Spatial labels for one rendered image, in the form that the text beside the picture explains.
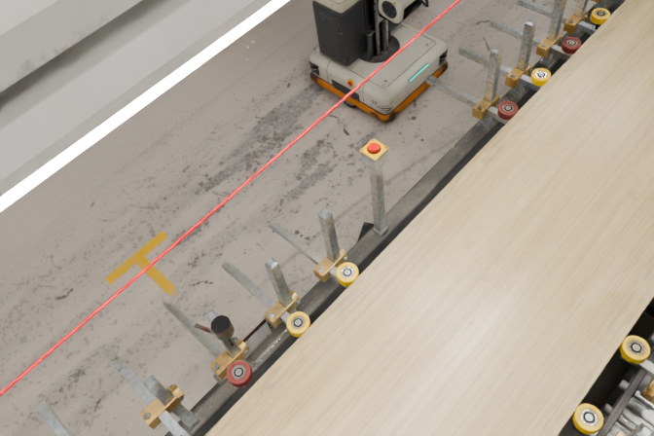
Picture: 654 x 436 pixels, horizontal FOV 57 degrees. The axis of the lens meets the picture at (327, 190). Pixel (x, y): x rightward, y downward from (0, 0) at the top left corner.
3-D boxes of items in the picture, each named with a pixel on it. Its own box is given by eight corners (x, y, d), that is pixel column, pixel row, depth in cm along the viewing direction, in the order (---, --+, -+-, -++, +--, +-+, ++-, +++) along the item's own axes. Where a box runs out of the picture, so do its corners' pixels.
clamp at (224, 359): (212, 371, 206) (208, 365, 202) (241, 342, 211) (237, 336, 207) (223, 381, 203) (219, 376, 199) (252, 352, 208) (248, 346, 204)
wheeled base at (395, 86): (308, 82, 398) (303, 54, 378) (371, 31, 421) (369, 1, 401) (386, 128, 366) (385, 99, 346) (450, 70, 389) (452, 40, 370)
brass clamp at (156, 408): (143, 417, 189) (137, 413, 185) (176, 385, 194) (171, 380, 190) (155, 431, 186) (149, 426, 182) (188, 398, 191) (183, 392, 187)
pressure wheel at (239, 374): (230, 383, 205) (221, 372, 196) (246, 367, 208) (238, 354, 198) (244, 399, 201) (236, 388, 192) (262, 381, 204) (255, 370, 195)
